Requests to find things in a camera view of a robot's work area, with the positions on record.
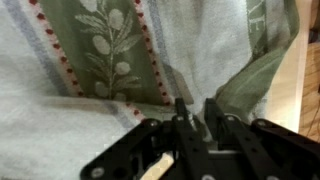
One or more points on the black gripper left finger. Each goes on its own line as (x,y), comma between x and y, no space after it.
(190,150)

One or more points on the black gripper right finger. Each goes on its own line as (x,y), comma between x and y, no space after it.
(260,150)

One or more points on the green patterned towel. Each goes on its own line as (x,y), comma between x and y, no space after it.
(66,133)

